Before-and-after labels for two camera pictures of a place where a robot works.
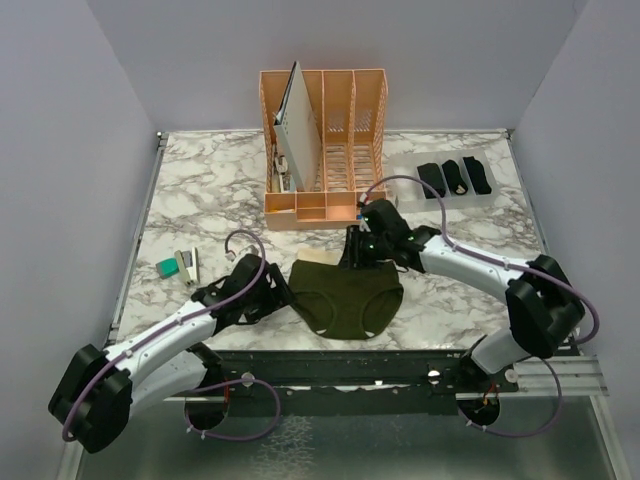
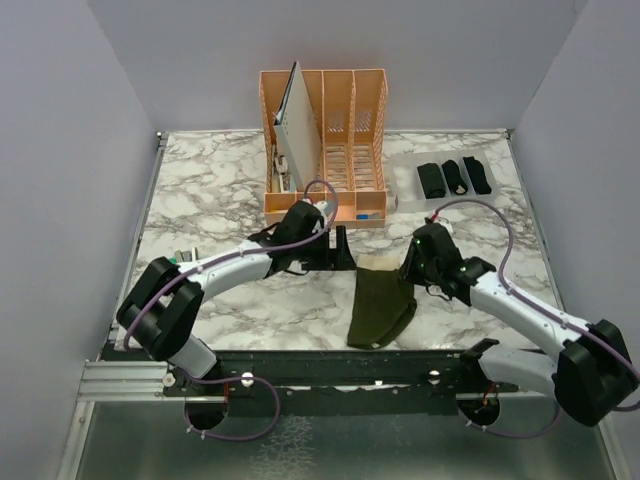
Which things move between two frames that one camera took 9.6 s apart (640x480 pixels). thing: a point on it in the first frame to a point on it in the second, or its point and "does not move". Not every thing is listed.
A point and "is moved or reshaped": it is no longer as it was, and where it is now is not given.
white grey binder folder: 297,129 does not move
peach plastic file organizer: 348,111 does not move
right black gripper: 352,256 to 408,271
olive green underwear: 345,303 is moved or reshaped
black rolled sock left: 455,178 does not move
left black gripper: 277,297 to 333,259
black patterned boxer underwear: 431,174 does not move
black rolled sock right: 476,171 does not move
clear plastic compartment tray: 462,177 does not move
